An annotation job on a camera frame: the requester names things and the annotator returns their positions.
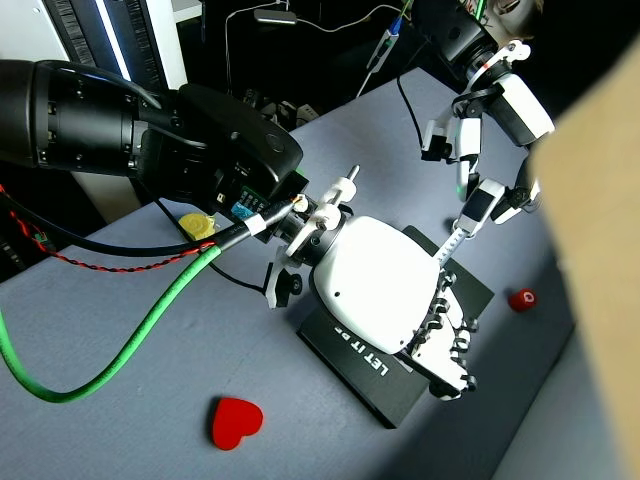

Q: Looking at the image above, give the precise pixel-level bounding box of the red toy cylinder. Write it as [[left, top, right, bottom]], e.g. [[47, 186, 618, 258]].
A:
[[507, 287, 539, 315]]

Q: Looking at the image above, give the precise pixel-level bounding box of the beige blurred board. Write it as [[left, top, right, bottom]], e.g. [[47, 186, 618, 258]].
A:
[[528, 34, 640, 480]]

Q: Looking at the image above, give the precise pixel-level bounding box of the person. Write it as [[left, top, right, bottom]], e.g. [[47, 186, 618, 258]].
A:
[[482, 0, 545, 44]]

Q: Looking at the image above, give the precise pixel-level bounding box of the white column with black strips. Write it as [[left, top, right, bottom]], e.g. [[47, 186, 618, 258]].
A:
[[0, 0, 189, 224]]

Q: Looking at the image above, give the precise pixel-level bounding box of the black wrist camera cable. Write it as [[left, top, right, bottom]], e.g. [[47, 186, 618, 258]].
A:
[[207, 259, 274, 297], [396, 74, 426, 149]]

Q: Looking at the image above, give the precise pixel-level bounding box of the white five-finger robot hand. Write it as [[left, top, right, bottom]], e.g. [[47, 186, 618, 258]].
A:
[[309, 214, 480, 404], [449, 73, 556, 226]]

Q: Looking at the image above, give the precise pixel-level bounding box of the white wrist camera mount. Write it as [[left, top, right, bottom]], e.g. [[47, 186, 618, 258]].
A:
[[421, 113, 460, 164], [263, 247, 305, 310]]

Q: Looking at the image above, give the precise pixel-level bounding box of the white blue-tipped connector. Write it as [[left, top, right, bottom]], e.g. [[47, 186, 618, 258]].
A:
[[367, 14, 403, 71]]

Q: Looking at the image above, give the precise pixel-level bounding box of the black power strip with plugs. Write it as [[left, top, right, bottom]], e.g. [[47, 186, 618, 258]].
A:
[[242, 88, 321, 132]]

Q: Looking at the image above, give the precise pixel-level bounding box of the thick green cable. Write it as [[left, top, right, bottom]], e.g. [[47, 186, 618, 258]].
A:
[[0, 242, 224, 404]]

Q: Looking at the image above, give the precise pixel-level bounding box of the red and black twisted cable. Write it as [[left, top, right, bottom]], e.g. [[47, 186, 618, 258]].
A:
[[0, 184, 216, 274]]

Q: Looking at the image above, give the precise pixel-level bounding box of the grey power adapter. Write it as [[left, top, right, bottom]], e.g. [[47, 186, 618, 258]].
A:
[[253, 8, 300, 25]]

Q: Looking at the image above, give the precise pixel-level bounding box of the measuring tape strip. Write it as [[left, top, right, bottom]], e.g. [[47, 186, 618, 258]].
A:
[[433, 178, 507, 271]]

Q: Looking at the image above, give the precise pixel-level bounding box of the black Let It Be album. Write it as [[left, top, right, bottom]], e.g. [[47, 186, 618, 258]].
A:
[[297, 224, 496, 430]]

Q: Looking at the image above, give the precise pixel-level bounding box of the red heart toy block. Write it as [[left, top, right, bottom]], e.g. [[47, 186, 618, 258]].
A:
[[209, 396, 265, 452]]

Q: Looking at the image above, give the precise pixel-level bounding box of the yellow spiral toy block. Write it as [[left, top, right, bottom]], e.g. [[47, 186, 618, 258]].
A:
[[178, 212, 221, 242]]

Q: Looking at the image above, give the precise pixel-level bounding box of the black sleeved wire bundle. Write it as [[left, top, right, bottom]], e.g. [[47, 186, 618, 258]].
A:
[[0, 189, 306, 257]]

